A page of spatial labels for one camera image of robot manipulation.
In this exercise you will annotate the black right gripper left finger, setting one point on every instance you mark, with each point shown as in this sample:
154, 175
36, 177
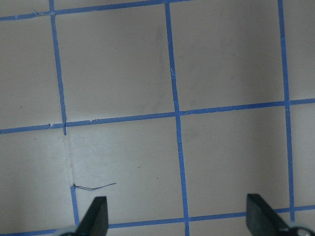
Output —
94, 222

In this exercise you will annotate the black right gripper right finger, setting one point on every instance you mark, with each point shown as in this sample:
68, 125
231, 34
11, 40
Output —
262, 220

